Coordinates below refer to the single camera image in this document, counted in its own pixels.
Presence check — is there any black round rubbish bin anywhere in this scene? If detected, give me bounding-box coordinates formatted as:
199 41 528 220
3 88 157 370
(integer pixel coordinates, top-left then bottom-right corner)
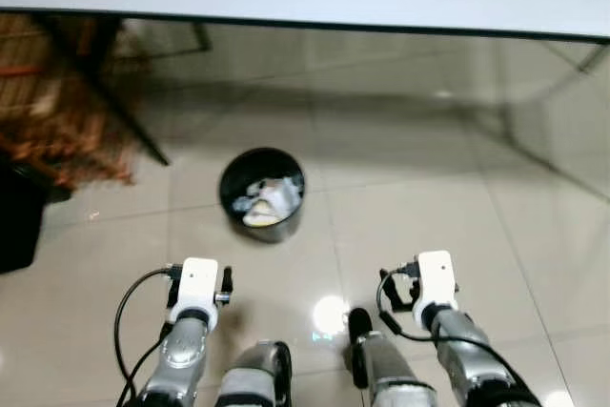
218 147 307 243

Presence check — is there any white crumpled paper trash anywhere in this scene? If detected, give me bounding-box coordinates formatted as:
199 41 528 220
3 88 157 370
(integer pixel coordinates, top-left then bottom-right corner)
232 176 302 228

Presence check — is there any silver right robot leg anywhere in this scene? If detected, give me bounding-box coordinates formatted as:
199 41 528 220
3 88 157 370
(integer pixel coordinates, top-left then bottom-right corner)
348 307 439 407

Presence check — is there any silver robot leg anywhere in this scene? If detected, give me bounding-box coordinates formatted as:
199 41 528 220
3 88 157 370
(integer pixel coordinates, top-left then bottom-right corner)
348 307 439 407
214 340 295 407

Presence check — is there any silver left robot leg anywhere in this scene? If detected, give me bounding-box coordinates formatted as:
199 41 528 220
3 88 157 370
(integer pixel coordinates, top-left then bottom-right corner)
214 340 295 407

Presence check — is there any black metal table leg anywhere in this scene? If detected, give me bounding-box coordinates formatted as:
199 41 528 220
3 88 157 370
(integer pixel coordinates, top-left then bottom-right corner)
38 14 172 167
193 21 213 52

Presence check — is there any black box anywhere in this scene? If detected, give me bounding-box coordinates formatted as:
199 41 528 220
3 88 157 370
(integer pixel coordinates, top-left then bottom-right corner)
0 161 54 275

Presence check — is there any brown wicker basket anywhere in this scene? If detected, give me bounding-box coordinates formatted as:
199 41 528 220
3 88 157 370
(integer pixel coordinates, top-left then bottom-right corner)
0 14 146 189

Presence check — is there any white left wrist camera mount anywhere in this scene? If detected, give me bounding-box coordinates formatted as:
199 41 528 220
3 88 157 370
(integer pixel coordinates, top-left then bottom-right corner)
170 257 222 324

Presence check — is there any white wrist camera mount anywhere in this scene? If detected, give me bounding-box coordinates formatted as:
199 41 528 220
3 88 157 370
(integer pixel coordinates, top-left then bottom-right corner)
170 257 222 324
417 251 460 311

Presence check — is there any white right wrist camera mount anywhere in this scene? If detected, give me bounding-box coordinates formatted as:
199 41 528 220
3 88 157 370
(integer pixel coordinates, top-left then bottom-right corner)
417 251 460 311

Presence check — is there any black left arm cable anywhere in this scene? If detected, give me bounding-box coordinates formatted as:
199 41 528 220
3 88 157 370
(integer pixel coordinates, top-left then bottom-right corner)
113 266 184 407

